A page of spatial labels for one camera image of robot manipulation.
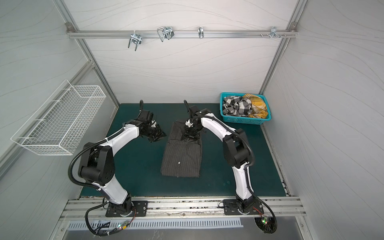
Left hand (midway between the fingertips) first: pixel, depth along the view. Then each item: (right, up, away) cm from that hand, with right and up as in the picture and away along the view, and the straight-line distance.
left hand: (169, 133), depth 91 cm
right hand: (+10, -2, -2) cm, 11 cm away
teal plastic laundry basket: (+51, +8, +13) cm, 53 cm away
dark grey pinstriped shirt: (+8, -14, -4) cm, 17 cm away
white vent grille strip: (+4, -42, -21) cm, 47 cm away
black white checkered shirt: (+46, +18, +17) cm, 53 cm away
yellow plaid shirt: (+62, +16, +13) cm, 65 cm away
